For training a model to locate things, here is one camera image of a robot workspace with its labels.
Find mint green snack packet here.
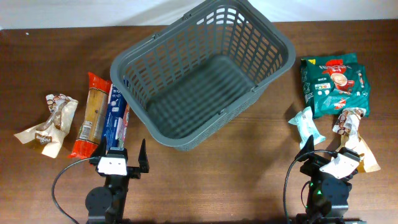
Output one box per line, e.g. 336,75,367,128
288,106,326,149

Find green coffee sachet bag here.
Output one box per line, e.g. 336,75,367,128
300,53,371,119

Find beige snack bag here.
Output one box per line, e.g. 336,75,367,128
14,94,78,158
332,107,381,173

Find orange spaghetti packet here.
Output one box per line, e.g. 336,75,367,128
69,72,111,159

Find blue tissue box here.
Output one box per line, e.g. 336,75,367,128
101,84,129,151

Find grey plastic shopping basket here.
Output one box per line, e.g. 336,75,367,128
110,0,296,151

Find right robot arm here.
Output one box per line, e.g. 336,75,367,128
293,136,363,224

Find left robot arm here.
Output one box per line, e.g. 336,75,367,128
85,140,149,223

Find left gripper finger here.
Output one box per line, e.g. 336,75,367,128
138,139,149,168
91,137,106,157

